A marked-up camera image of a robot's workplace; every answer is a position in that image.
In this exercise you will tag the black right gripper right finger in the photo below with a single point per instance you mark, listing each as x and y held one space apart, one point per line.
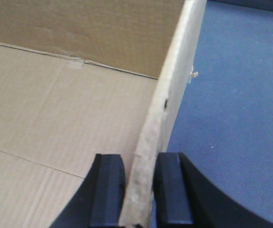
185 198

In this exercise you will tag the brown cardboard carton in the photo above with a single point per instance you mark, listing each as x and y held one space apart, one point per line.
86 77

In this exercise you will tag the dark conveyor belt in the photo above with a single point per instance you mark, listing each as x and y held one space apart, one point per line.
225 121

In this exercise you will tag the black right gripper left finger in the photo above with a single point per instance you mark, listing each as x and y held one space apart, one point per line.
98 201

